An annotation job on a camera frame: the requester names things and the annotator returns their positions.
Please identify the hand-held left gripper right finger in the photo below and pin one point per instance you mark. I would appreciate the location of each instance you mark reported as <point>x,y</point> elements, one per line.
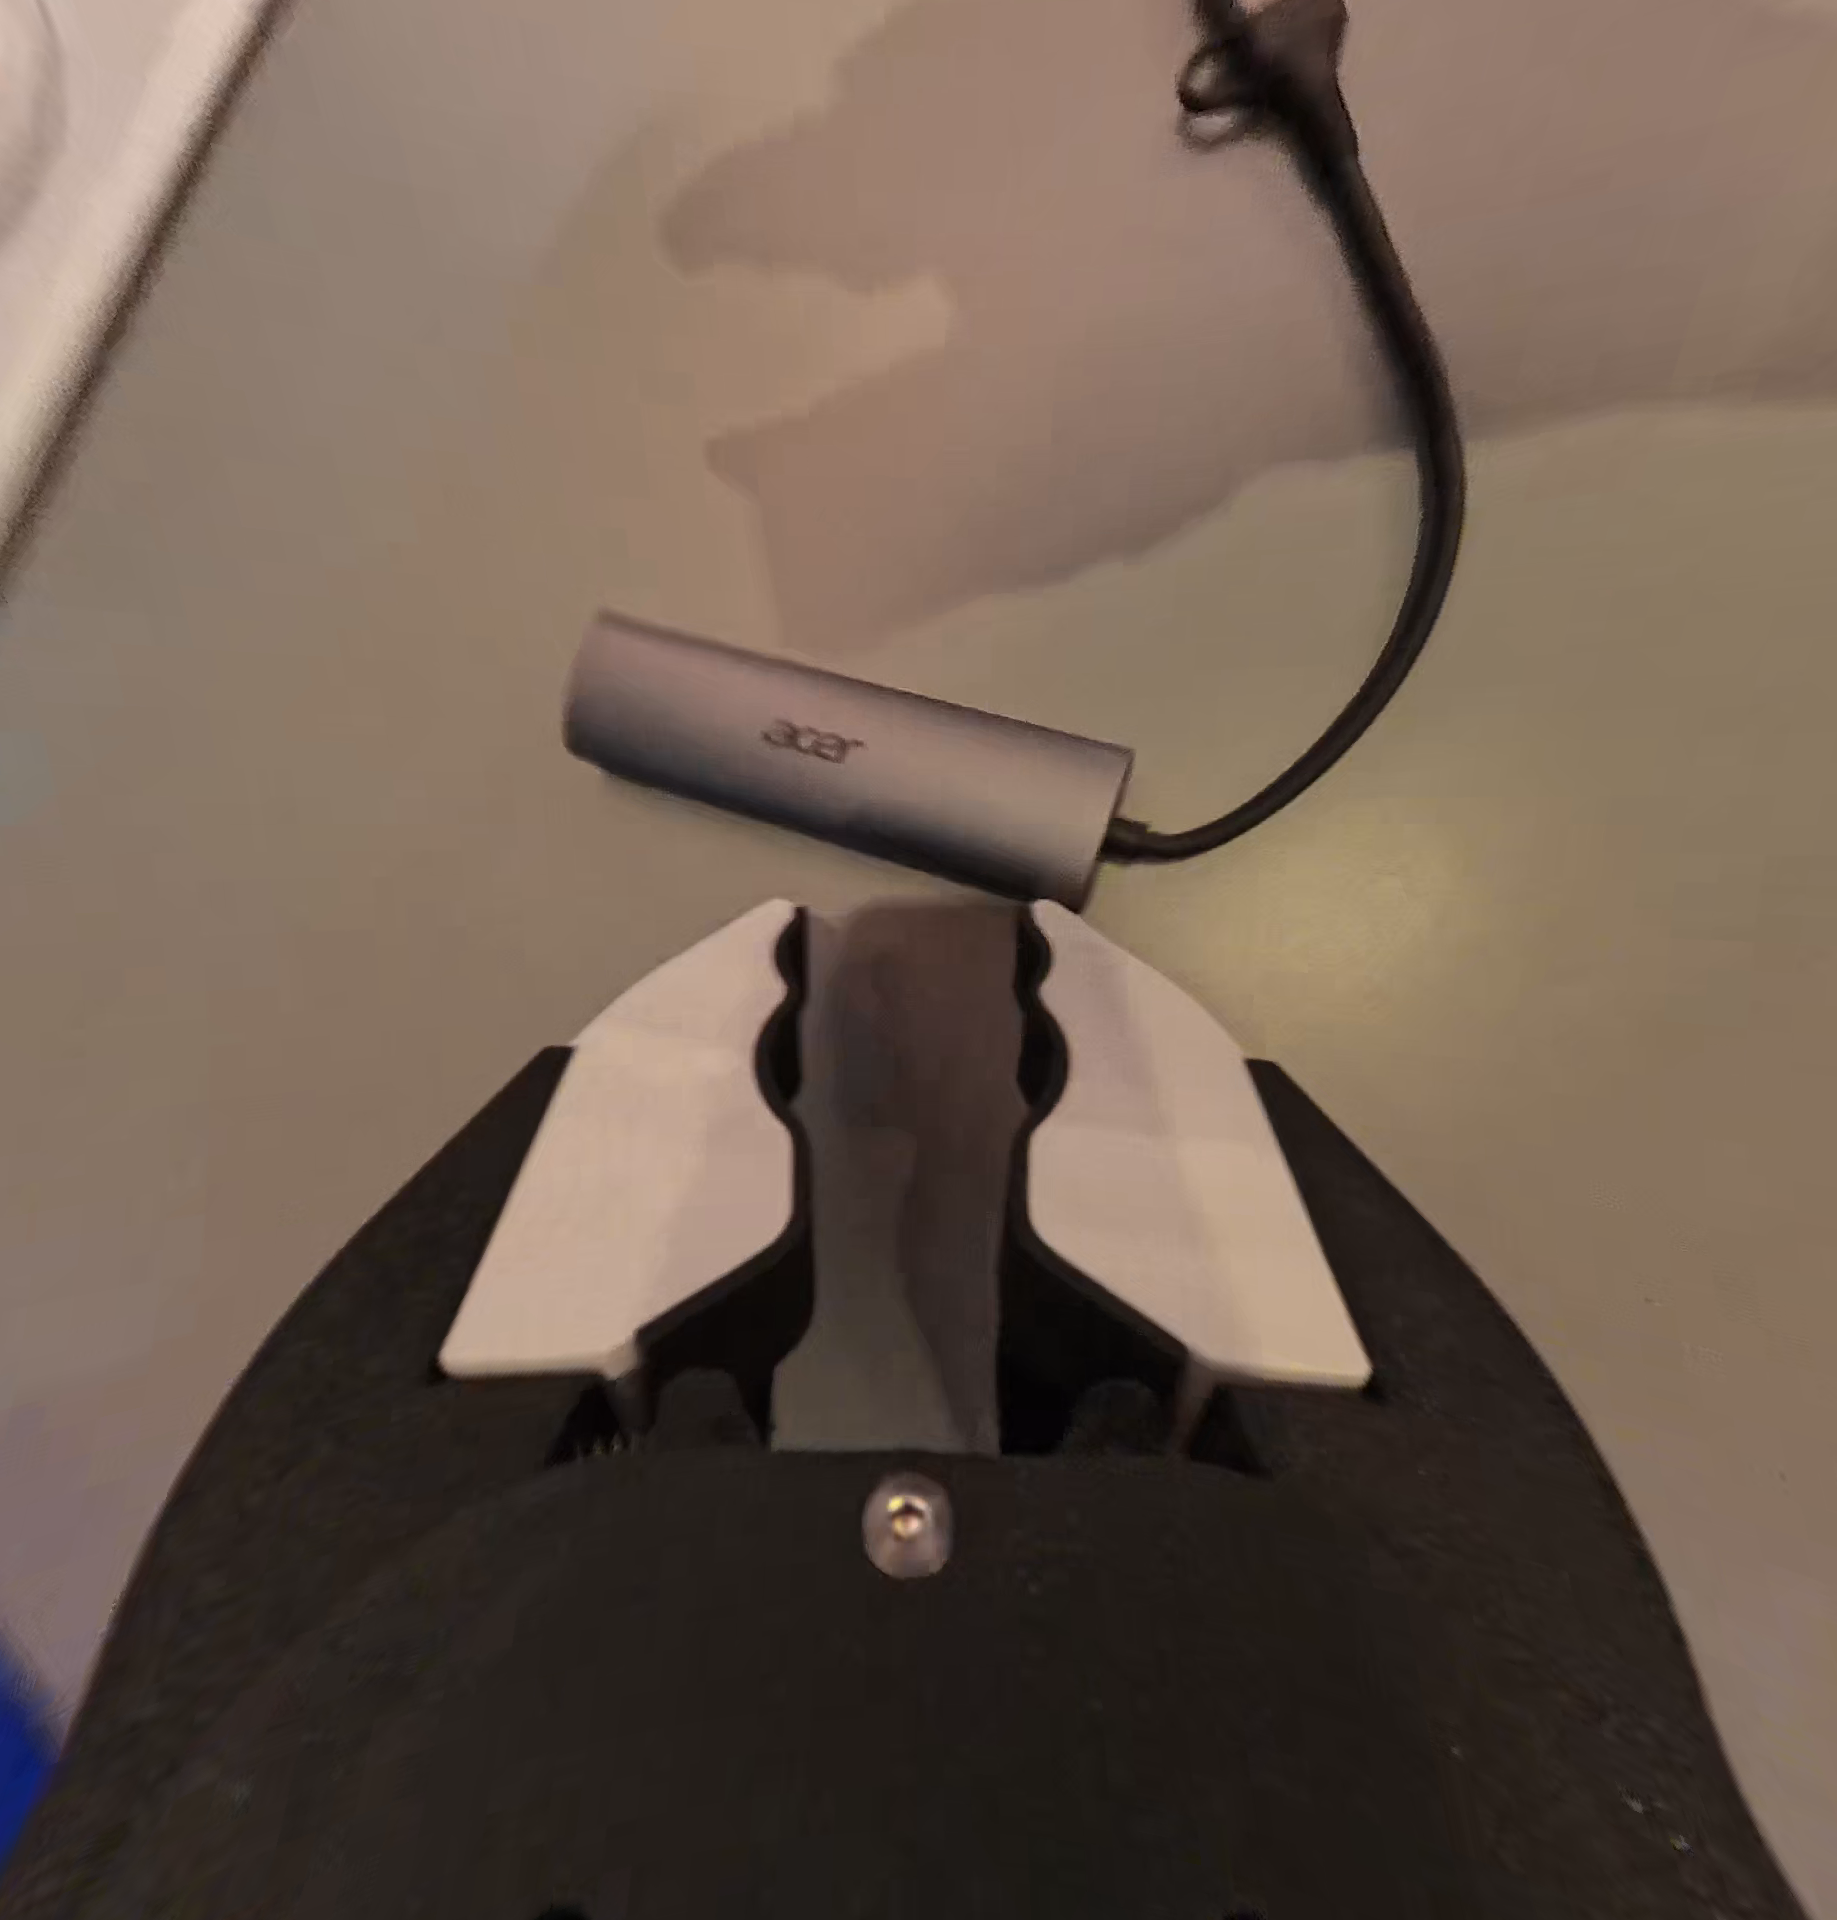
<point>1189,1171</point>

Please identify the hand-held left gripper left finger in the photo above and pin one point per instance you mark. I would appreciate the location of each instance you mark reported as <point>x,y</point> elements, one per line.
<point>619,1171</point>

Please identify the grey USB hub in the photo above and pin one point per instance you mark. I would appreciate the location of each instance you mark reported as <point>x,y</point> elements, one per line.
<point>859,750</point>

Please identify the grey desk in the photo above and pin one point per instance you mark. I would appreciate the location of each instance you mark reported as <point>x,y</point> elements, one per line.
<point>1608,1051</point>

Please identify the white sheet stand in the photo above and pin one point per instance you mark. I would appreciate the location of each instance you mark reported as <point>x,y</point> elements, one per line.
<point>79,225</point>

